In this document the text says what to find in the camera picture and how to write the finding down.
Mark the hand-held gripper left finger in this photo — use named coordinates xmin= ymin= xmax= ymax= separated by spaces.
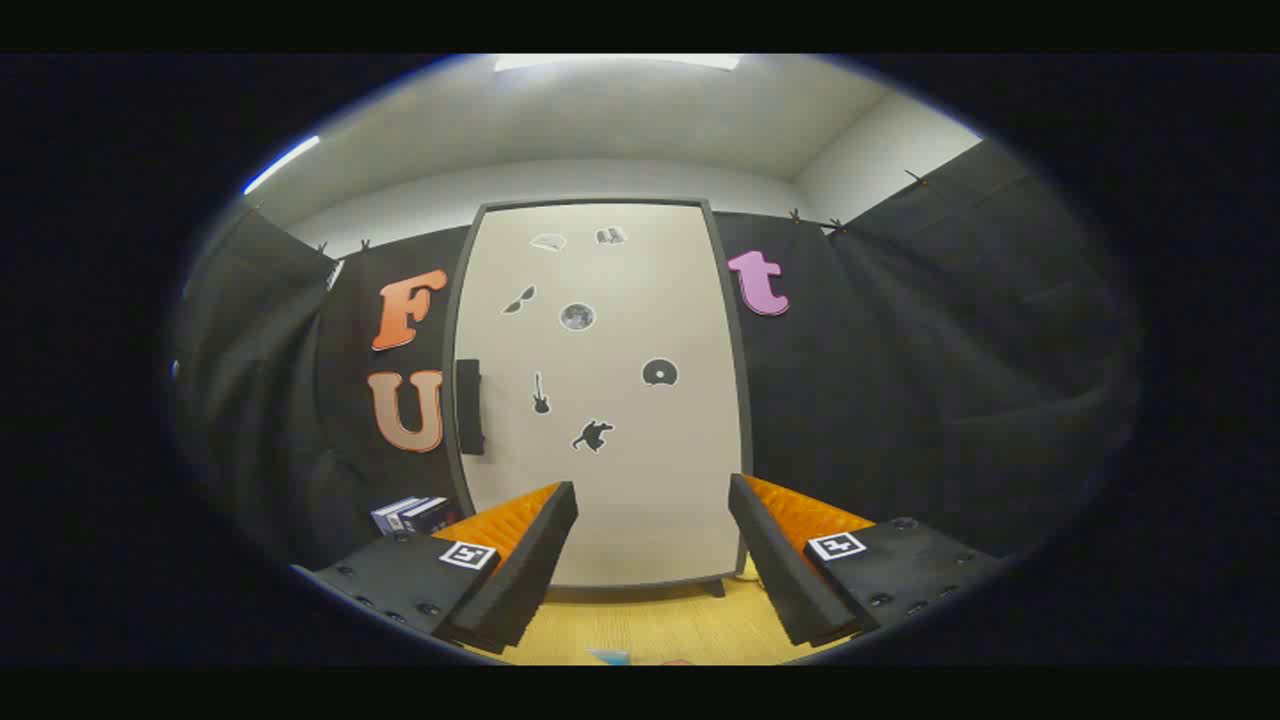
xmin=297 ymin=480 xmax=580 ymax=656

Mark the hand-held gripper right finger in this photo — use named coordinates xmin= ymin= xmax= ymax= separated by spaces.
xmin=727 ymin=473 xmax=1006 ymax=649

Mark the white cabinet door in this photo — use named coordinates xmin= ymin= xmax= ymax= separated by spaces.
xmin=455 ymin=203 xmax=743 ymax=589

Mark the black door handle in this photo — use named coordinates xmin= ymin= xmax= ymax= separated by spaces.
xmin=455 ymin=358 xmax=487 ymax=457

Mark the black backdrop cloth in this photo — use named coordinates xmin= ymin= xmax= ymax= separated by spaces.
xmin=170 ymin=140 xmax=1141 ymax=571

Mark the grey cabinet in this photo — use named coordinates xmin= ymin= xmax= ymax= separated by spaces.
xmin=442 ymin=197 xmax=753 ymax=599

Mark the ceiling light panel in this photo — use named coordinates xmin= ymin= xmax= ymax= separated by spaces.
xmin=493 ymin=54 xmax=742 ymax=73

